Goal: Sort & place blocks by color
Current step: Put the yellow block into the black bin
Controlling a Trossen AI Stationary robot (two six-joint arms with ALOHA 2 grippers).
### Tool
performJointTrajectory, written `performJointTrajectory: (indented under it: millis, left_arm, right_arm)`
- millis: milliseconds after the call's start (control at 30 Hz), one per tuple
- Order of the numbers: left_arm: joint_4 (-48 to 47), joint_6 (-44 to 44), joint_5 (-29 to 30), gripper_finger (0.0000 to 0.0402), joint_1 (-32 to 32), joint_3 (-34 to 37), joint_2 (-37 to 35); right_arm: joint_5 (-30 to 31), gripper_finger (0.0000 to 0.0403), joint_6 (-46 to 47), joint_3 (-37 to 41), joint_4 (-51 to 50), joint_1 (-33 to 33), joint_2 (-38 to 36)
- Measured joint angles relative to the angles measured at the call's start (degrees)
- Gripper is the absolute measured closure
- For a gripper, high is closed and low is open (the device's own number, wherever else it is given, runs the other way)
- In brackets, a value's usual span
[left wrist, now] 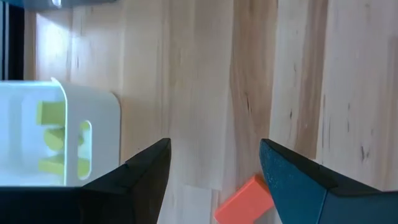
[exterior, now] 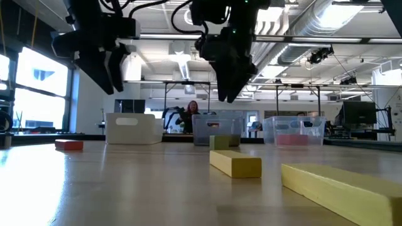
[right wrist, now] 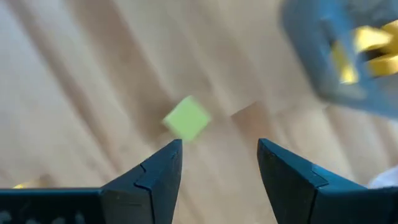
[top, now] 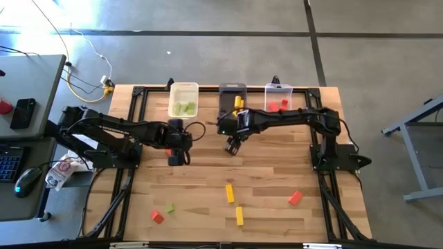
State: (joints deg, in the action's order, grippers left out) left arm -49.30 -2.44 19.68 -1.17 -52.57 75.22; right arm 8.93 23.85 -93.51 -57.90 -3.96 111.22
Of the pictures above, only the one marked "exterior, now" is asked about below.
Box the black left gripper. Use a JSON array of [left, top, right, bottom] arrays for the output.
[[51, 14, 131, 96]]

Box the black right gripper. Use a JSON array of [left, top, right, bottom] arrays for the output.
[[195, 26, 259, 104]]

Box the red cube block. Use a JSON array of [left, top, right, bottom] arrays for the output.
[[275, 134, 296, 146]]

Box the yellow short rectangular block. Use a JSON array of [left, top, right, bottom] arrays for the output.
[[209, 149, 263, 179]]

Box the red rectangular block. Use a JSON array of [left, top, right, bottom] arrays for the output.
[[293, 134, 309, 146]]

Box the yellow long rectangular block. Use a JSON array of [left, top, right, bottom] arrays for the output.
[[281, 163, 402, 226]]

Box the blue-grey translucent plastic bin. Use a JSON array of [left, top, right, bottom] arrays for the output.
[[192, 114, 244, 147]]

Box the long ceiling light strip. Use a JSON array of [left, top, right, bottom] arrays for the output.
[[139, 33, 202, 40], [291, 36, 362, 43]]

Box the white plastic bin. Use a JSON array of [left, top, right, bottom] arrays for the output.
[[105, 112, 165, 146]]

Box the clear plastic bin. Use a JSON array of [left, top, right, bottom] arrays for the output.
[[262, 116, 326, 147]]

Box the large window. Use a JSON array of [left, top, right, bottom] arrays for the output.
[[0, 46, 75, 131]]

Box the white ceiling light panel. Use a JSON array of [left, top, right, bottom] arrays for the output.
[[256, 5, 285, 23]]

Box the brown background desk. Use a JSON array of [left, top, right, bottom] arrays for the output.
[[162, 133, 194, 143]]

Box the grey cylinder stand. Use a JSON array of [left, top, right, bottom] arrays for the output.
[[0, 132, 13, 150]]

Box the black equipment stand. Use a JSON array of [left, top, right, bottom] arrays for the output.
[[375, 105, 396, 136]]

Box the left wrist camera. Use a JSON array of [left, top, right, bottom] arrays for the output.
[[111, 16, 142, 40]]

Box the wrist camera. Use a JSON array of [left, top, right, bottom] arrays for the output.
[[189, 0, 231, 26], [111, 16, 142, 40]]

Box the black metal workstation frame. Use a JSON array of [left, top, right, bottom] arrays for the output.
[[275, 83, 322, 117], [163, 80, 212, 120]]

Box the black right camera cable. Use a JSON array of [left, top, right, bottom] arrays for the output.
[[170, 0, 209, 36]]

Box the black camera cable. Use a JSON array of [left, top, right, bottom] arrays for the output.
[[99, 0, 170, 19], [170, 0, 209, 36]]

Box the black left camera cable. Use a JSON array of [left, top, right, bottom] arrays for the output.
[[99, 0, 170, 19]]

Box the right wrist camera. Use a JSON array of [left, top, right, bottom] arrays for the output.
[[189, 0, 231, 26]]

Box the yellow hanging strap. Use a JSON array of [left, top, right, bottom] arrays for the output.
[[30, 0, 40, 50]]

